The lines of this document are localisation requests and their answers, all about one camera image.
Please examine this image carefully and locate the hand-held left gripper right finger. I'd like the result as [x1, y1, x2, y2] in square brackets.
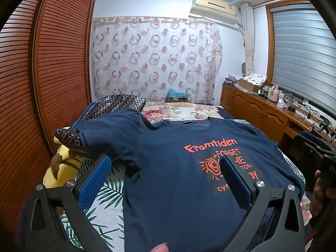
[219, 155, 306, 252]

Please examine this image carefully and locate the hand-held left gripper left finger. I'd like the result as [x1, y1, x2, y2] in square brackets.
[25, 154, 116, 252]

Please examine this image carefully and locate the navy blue t-shirt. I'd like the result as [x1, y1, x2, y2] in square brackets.
[76, 109, 306, 252]

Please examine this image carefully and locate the person's right hand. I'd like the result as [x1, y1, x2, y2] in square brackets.
[310, 169, 328, 221]

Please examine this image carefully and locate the palm leaf print blanket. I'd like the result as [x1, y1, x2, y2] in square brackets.
[56, 119, 306, 252]

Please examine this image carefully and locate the wooden sideboard cabinet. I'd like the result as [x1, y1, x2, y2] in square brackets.
[220, 82, 336, 147]

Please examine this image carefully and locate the open cardboard box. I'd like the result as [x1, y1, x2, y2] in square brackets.
[235, 78, 263, 93]

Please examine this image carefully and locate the floral bed sheet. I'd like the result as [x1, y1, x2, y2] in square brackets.
[142, 101, 313, 222]

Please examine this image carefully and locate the blue cloth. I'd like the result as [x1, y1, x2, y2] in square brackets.
[167, 88, 187, 98]

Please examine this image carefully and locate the grey window blind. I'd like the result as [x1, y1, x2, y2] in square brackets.
[270, 3, 336, 111]

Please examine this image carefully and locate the louvered wooden wardrobe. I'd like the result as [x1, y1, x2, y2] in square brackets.
[0, 0, 98, 237]

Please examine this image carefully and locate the circle-patterned sheer curtain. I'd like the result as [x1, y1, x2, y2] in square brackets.
[91, 16, 223, 105]

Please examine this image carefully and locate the beige window curtain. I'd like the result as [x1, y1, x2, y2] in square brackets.
[240, 3, 256, 70]

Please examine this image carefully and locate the dark ring-patterned pillow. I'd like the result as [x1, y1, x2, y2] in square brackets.
[55, 94, 147, 149]

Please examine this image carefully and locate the beige wall air conditioner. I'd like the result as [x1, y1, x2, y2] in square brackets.
[189, 0, 238, 24]

